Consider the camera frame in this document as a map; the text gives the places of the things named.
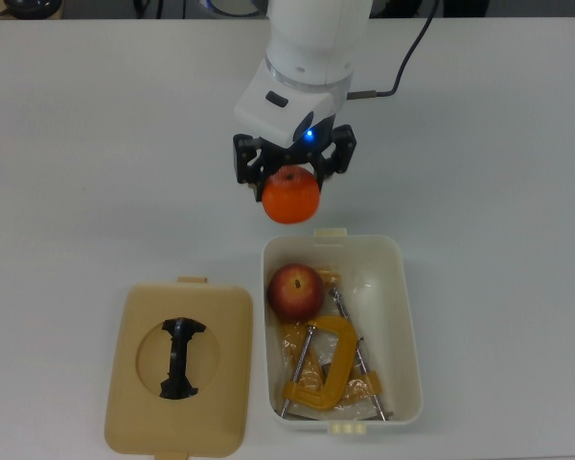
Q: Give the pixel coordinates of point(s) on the yellow C-clamp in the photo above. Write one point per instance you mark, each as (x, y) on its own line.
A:
(342, 350)
(359, 345)

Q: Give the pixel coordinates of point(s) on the red toy apple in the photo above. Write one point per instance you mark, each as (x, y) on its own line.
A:
(294, 292)

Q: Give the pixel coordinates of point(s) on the dark round object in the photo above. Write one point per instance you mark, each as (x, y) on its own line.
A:
(31, 7)

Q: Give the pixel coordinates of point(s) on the clear plastic bag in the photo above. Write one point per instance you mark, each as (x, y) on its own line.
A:
(294, 342)

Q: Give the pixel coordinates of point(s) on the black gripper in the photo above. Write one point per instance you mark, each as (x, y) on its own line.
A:
(297, 155)

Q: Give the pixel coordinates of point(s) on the orange toy fruit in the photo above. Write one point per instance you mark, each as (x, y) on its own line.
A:
(291, 199)

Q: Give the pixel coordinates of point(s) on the white plastic container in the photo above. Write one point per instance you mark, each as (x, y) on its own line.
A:
(388, 287)

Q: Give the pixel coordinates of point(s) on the tan container lid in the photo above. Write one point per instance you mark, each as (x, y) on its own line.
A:
(134, 383)

